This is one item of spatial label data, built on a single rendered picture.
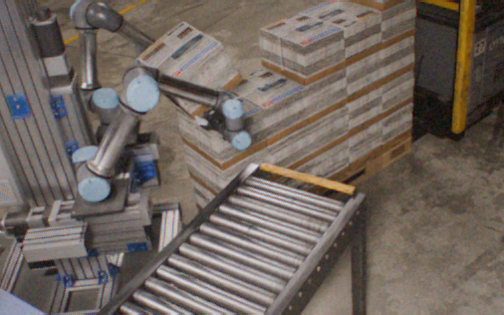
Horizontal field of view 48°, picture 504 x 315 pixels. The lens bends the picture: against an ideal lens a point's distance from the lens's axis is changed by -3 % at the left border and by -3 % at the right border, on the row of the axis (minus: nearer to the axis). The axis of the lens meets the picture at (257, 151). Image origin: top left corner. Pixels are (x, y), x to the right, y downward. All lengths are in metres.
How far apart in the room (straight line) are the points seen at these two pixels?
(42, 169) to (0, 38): 0.62
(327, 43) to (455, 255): 1.31
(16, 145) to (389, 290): 1.90
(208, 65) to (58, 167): 0.79
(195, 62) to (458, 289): 1.69
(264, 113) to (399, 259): 1.06
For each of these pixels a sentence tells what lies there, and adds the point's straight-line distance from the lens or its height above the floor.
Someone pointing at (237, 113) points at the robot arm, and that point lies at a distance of 2.24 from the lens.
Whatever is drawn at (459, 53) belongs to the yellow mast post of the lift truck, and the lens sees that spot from 3.74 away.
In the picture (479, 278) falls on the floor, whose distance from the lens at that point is 3.12.
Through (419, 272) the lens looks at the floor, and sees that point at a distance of 3.11.
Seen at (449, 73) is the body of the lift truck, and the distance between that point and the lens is 4.04.
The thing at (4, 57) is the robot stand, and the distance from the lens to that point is 2.41.
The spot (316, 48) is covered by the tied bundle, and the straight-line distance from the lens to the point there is 2.97.
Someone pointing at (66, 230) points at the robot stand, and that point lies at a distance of 2.52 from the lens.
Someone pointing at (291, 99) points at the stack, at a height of 0.81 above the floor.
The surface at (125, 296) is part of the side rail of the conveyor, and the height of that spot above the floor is 0.80.
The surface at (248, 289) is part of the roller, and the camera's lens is 1.96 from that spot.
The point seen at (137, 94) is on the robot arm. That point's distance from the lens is 2.07.
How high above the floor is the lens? 2.23
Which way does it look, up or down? 34 degrees down
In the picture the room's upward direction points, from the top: 8 degrees counter-clockwise
